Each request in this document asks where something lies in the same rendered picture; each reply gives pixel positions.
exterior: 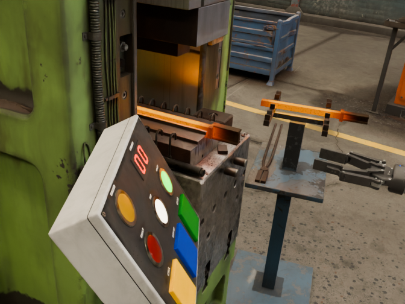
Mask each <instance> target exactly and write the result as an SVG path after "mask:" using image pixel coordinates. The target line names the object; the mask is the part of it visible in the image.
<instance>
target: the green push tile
mask: <svg viewBox="0 0 405 304"><path fill-rule="evenodd" d="M178 216H179V217H180V220H181V221H182V222H183V224H184V226H185V227H186V229H187V231H188V232H189V233H190V235H191V237H192V238H193V240H194V241H195V242H197V241H198V231H199V218H198V217H197V215H196V213H195V211H194V210H193V208H192V207H191V205H190V203H189V202H188V200H187V198H186V197H185V195H184V194H181V195H180V202H179V208H178Z"/></svg>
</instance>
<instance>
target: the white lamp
mask: <svg viewBox="0 0 405 304"><path fill-rule="evenodd" d="M155 208H156V211H157V214H158V216H159V218H160V219H161V220H162V221H163V222H164V223H167V221H168V216H167V213H166V209H165V207H164V205H163V204H162V202H161V201H160V200H156V201H155Z"/></svg>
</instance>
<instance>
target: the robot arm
mask: <svg viewBox="0 0 405 304"><path fill-rule="evenodd" d="M319 158H322V159H326V160H330V161H334V162H338V163H342V164H347V163H349V164H350V165H353V166H355V167H357V168H360V169H354V168H343V166H342V165H340V164H336V163H333V162H328V161H325V160H321V159H317V158H315V159H314V163H313V169H316V170H318V171H323V172H325V173H330V174H334V175H337V176H338V177H339V180H340V181H342V182H348V183H352V184H356V185H361V186H366V187H369V188H372V189H375V190H379V189H380V186H381V185H382V186H388V191H389V192H393V193H396V194H400V195H402V194H403V193H404V198H405V165H400V164H395V165H394V167H393V168H391V167H388V166H386V160H381V159H376V158H373V157H369V156H366V155H363V154H359V153H355V152H353V151H350V153H341V152H338V151H334V150H330V149H327V148H322V147H321V150H320V154H319Z"/></svg>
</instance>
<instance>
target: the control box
mask: <svg viewBox="0 0 405 304"><path fill-rule="evenodd" d="M138 146H140V147H141V148H142V150H143V153H145V154H146V156H147V158H148V164H147V163H145V161H144V160H143V159H142V156H141V155H140V154H139V152H138V149H137V148H138ZM135 154H136V155H138V157H139V159H140V160H141V161H140V162H142V163H143V165H144V167H145V169H146V171H145V173H143V172H142V171H141V169H140V168H139V166H138V164H137V163H136V161H135V158H134V157H135ZM162 171H164V172H165V173H166V174H167V175H168V177H169V179H170V181H171V185H172V192H169V191H168V190H167V189H166V187H165V186H164V184H163V181H162V175H161V173H162ZM119 194H125V195H126V196H127V197H128V198H129V200H130V201H131V204H132V205H133V209H134V221H133V222H129V221H127V220H126V219H125V217H124V216H123V214H122V212H121V210H120V208H119V203H118V197H119ZM181 194H184V195H185V197H186V198H187V200H188V202H189V203H190V205H191V207H192V208H193V206H192V204H191V202H190V201H189V199H188V197H187V196H186V194H185V193H184V191H183V189H182V187H181V186H180V184H179V183H178V181H177V179H176V178H175V176H174V174H173V173H172V171H171V169H170V167H169V166H168V164H167V163H166V161H165V159H164V158H163V156H162V154H161V152H160V151H159V149H158V148H157V146H156V144H155V143H154V141H153V139H152V138H151V136H150V135H149V133H148V131H147V129H146V128H145V126H144V124H143V123H142V121H141V119H140V118H139V116H138V115H134V116H132V117H130V118H128V119H125V120H123V121H121V122H119V123H117V124H115V125H113V126H111V127H109V128H106V129H104V131H103V133H102V135H101V137H100V138H99V140H98V142H97V144H96V146H95V147H94V149H93V151H92V153H91V155H90V157H89V159H88V161H87V162H86V164H85V166H84V168H83V170H82V172H81V174H80V176H79V178H78V179H77V181H76V183H75V185H74V187H73V188H72V190H71V193H70V194H69V196H68V198H67V200H66V202H65V203H64V205H63V207H62V209H61V211H60V213H59V215H58V217H57V219H56V220H55V222H54V224H53V226H52V227H51V230H50V231H49V233H48V235H49V237H50V238H51V239H52V240H53V242H54V243H55V244H56V246H57V247H58V248H59V249H60V250H61V252H62V253H63V254H64V255H65V257H67V259H68V260H69V262H70V263H71V264H72V265H73V266H74V267H75V269H76V270H77V272H79V274H80V275H81V276H82V277H83V279H84V280H85V281H86V282H87V283H88V285H89V286H90V287H91V289H92V290H93V291H94V292H95V293H96V295H97V296H98V297H99V298H100V299H101V301H102V302H103V303H104V304H177V303H176V302H175V300H174V299H173V298H172V296H171V295H170V293H169V284H170V278H171V268H172V260H173V259H177V260H178V261H179V263H180V264H181V266H182V267H183V269H184V270H185V272H186V273H187V275H188V276H189V278H190V279H191V281H192V282H193V284H194V285H195V287H196V284H197V272H196V277H194V278H193V277H192V276H191V274H190V273H189V271H188V270H187V268H186V267H185V265H184V264H183V262H182V261H181V259H180V258H179V256H178V255H177V253H176V252H175V250H174V243H175V234H176V228H177V223H181V224H182V226H183V227H184V229H185V231H186V232H187V234H188V235H189V237H190V238H191V240H192V242H193V243H194V245H195V247H196V248H197V249H198V241H199V231H198V241H197V242H195V241H194V240H193V238H192V237H191V235H190V233H189V232H188V231H187V229H186V227H185V226H184V224H183V222H182V221H181V220H180V217H179V216H178V208H179V202H180V195H181ZM156 200H160V201H161V202H162V204H163V205H164V207H165V209H166V213H167V216H168V221H167V223H164V222H163V221H162V220H161V219H160V218H159V216H158V214H157V211H156V208H155V201H156ZM193 210H194V211H195V209H194V208H193ZM195 213H196V215H197V217H198V218H199V215H198V214H197V212H196V211H195ZM149 235H152V236H154V237H155V238H156V240H157V241H158V243H159V246H160V249H161V251H162V260H161V262H159V263H158V262H156V261H155V260H154V259H153V258H152V256H151V254H150V252H149V248H148V237H149Z"/></svg>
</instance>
